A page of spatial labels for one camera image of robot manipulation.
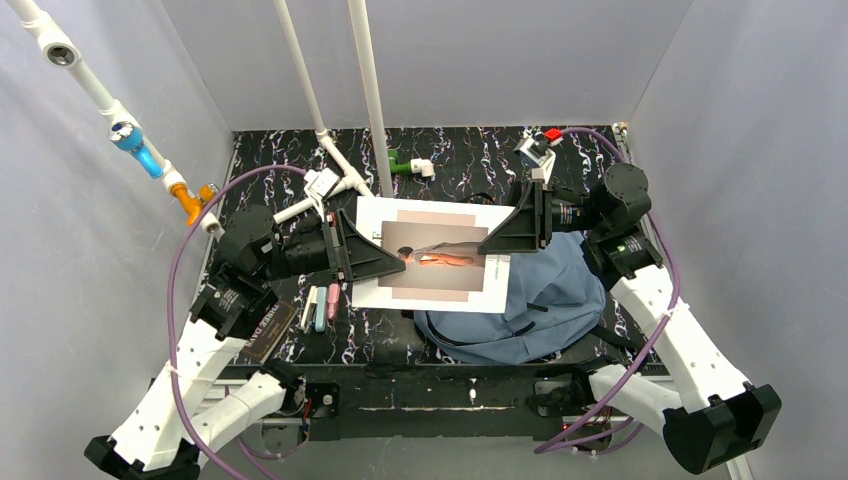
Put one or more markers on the teal white stapler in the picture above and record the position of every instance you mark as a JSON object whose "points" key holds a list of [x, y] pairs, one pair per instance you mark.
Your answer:
{"points": [[314, 316]]}

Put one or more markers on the white book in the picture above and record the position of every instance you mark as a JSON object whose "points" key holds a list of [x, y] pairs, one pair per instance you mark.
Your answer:
{"points": [[436, 244]]}

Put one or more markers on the thin white rear pipe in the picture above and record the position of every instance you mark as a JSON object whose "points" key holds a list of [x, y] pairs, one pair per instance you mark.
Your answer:
{"points": [[290, 34]]}

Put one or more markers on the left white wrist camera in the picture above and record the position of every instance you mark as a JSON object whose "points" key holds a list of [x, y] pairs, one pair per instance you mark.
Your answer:
{"points": [[319, 186]]}

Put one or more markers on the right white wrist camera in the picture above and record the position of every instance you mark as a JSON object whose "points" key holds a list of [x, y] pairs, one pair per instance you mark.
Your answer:
{"points": [[536, 153]]}

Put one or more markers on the green plastic tap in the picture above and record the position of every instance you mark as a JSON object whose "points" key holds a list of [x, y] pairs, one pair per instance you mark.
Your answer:
{"points": [[397, 165]]}

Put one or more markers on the blue plastic tap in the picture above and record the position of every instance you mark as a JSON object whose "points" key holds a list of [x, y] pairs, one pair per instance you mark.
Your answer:
{"points": [[129, 138]]}

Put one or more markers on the orange plastic tap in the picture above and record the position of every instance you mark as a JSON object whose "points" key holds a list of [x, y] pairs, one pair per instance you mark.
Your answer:
{"points": [[193, 204]]}

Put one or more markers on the white vertical pvc pipe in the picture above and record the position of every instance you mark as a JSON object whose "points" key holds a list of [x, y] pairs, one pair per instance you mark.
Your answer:
{"points": [[365, 55]]}

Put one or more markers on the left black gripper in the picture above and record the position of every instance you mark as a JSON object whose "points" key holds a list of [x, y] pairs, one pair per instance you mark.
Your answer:
{"points": [[334, 245]]}

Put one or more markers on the dark brown book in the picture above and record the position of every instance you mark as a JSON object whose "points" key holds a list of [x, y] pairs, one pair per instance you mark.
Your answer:
{"points": [[269, 332]]}

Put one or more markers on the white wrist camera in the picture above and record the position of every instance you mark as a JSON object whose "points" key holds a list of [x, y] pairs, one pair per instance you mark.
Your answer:
{"points": [[319, 186], [536, 153]]}

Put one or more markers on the pink stapler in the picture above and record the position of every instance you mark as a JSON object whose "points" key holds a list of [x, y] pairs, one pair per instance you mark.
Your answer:
{"points": [[332, 302]]}

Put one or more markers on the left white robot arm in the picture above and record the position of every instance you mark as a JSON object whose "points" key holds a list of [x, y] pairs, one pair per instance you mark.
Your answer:
{"points": [[169, 434]]}

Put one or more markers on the white slanted pvc pipe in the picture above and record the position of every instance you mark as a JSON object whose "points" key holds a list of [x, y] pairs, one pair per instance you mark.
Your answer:
{"points": [[56, 47]]}

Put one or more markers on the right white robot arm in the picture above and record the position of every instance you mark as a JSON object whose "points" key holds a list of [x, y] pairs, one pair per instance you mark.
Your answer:
{"points": [[679, 385]]}

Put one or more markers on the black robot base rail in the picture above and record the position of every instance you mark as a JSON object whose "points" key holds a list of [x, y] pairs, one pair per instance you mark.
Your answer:
{"points": [[430, 400]]}

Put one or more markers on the blue student backpack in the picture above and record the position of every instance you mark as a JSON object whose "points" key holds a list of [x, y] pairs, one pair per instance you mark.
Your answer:
{"points": [[553, 301]]}

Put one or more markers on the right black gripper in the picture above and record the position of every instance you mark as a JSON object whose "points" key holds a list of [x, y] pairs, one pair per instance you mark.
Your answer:
{"points": [[542, 216]]}

